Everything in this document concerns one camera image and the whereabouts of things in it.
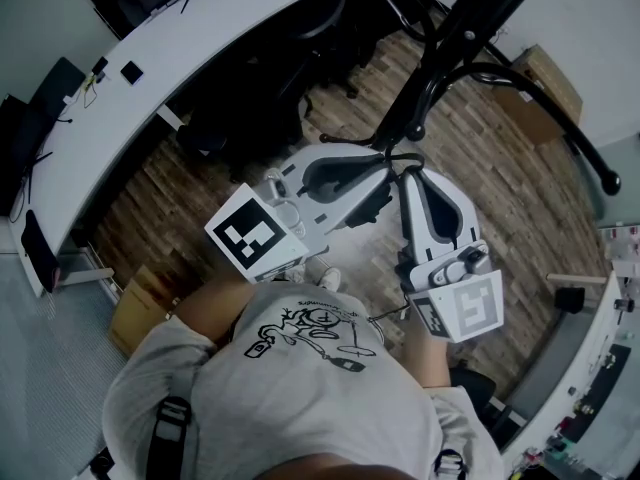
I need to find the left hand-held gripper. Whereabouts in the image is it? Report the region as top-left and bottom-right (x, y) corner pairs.
(204, 143), (390, 284)

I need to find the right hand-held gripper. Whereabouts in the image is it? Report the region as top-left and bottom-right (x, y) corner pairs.
(397, 168), (504, 344)

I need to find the black stand with curved legs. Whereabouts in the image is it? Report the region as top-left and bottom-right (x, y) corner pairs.
(319, 0), (624, 197)

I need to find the person's left forearm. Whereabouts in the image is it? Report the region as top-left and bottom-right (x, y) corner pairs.
(172, 280), (256, 344)

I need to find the person's right forearm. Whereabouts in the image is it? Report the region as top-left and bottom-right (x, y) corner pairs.
(402, 317), (451, 389)

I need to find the black office chair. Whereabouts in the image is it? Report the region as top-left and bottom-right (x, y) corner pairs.
(294, 0), (381, 99)
(177, 42), (311, 184)

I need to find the wooden dowel bar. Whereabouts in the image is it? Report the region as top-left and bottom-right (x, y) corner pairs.
(545, 272), (609, 285)

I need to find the small black box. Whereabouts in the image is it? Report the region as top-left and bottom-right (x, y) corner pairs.
(553, 286), (586, 315)

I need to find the black chair seat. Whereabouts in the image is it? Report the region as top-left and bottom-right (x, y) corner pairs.
(449, 365), (497, 414)

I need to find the tall cardboard box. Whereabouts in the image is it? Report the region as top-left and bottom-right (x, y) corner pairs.
(492, 43), (585, 144)

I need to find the white side desk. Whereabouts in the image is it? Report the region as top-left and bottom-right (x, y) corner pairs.
(502, 267), (640, 480)

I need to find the frosted glass partition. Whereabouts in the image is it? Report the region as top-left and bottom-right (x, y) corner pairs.
(564, 132), (640, 229)

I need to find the long white curved desk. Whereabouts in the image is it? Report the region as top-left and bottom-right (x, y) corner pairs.
(9, 0), (356, 297)

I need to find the black desk mat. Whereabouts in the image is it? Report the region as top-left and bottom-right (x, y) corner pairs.
(573, 343), (632, 444)

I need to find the white printed T-shirt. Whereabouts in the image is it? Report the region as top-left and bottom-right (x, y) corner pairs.
(102, 282), (504, 480)

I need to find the black square pad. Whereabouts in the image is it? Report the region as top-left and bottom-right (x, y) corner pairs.
(119, 60), (145, 87)

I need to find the flat cardboard box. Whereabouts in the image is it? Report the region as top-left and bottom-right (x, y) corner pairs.
(108, 265), (176, 354)

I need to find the black flat panel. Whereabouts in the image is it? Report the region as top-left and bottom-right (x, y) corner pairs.
(20, 209), (62, 294)

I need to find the thin black cable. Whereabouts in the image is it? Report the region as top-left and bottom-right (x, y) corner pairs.
(367, 305), (411, 322)

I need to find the black harness strap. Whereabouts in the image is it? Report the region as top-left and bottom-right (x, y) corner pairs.
(146, 395), (194, 480)
(433, 448), (469, 480)

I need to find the thin yellow cable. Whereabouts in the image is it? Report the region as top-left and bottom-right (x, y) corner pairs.
(79, 75), (99, 109)

